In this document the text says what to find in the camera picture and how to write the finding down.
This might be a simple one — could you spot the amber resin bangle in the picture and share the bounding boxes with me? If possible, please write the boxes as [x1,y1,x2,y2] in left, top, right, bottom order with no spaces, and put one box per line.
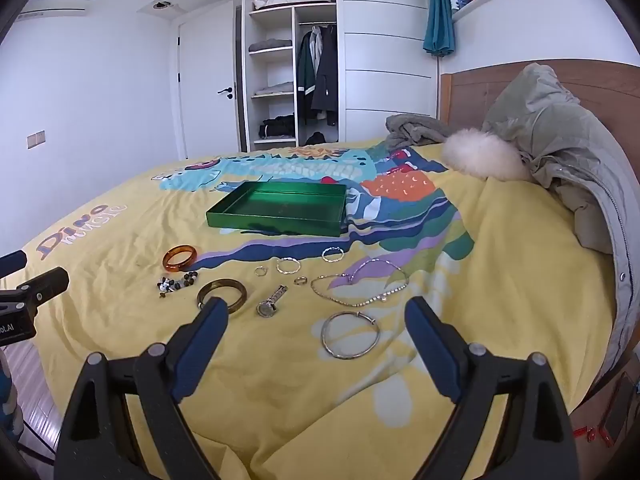
[161,244,198,274]

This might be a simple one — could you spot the grey-green padded jacket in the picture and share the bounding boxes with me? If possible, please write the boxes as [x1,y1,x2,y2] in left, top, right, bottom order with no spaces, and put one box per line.
[482,62,640,376]

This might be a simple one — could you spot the black cable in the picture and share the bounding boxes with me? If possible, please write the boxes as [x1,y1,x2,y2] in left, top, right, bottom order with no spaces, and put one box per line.
[10,437,57,463]

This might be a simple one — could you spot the white fur trim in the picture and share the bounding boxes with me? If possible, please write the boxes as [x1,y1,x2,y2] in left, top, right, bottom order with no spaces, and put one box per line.
[441,128,531,182]

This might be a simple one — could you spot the teal curtain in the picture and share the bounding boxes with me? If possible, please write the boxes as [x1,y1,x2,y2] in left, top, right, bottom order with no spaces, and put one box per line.
[423,0,457,58]

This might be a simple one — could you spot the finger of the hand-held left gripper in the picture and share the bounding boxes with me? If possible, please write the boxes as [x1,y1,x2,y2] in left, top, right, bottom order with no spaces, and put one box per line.
[0,250,28,277]
[15,266,70,307]

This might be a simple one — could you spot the folded grey clothes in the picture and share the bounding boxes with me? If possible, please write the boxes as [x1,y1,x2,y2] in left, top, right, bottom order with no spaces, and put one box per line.
[249,39,293,53]

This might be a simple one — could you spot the yellow printed blanket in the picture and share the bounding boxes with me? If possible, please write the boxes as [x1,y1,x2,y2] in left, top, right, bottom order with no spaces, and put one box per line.
[10,139,621,480]

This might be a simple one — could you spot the silver wristwatch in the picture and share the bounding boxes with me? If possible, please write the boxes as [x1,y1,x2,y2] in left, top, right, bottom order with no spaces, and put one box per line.
[256,284,289,318]

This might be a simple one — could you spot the hanging black coat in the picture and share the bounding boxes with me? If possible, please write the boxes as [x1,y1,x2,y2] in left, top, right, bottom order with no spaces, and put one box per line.
[311,25,340,126]

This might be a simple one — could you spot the hanging green white jacket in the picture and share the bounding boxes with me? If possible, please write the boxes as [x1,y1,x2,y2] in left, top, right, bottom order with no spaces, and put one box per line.
[296,27,321,123]

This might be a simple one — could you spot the green metal tray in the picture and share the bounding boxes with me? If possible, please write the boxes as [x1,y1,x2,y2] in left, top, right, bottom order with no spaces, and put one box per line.
[206,181,348,237]

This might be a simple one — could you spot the person's left hand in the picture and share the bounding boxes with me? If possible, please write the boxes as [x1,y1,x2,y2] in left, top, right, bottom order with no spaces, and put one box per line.
[0,347,23,436]

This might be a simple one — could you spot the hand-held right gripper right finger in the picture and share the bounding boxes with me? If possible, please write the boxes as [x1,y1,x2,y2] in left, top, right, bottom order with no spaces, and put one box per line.
[404,296,576,480]

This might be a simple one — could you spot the white door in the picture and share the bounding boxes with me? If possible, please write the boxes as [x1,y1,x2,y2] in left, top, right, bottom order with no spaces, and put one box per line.
[177,2,241,161]

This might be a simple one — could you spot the white air conditioner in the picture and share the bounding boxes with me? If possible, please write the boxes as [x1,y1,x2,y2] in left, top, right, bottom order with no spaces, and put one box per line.
[15,0,98,21]

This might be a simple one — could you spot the dark brown bangle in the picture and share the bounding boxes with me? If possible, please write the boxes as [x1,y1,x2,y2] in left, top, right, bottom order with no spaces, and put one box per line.
[196,278,248,315]

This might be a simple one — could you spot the grey crumpled cloth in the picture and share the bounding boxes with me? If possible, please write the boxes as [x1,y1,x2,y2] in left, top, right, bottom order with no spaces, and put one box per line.
[385,114,453,148]

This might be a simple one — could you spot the folded light clothes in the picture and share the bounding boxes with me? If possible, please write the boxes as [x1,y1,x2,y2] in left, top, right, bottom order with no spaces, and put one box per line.
[254,81,295,97]

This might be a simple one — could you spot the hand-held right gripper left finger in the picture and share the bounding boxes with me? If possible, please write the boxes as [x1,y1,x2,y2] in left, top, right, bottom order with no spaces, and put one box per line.
[54,296,230,480]

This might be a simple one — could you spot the silver rhinestone necklace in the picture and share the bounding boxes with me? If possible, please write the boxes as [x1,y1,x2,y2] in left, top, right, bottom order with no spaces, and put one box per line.
[310,258,408,308]

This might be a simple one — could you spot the wooden headboard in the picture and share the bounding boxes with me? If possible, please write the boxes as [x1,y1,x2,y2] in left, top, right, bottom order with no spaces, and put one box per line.
[440,60,640,161]

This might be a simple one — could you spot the cardboard box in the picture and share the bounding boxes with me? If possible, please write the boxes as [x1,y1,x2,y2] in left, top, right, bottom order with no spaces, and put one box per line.
[570,355,640,480]

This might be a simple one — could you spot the large plain silver bangle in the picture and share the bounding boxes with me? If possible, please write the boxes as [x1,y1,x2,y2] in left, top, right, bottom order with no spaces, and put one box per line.
[321,311,381,360]

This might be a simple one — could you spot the folded black clothes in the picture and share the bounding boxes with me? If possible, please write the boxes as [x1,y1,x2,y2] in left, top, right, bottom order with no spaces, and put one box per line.
[258,115,296,140]

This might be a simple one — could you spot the white wardrobe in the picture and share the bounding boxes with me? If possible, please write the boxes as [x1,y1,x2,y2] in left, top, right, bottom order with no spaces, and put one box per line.
[241,0,441,153]

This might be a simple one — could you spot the dark bead bracelet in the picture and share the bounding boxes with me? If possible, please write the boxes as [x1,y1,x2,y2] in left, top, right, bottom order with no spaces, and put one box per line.
[156,270,199,300]

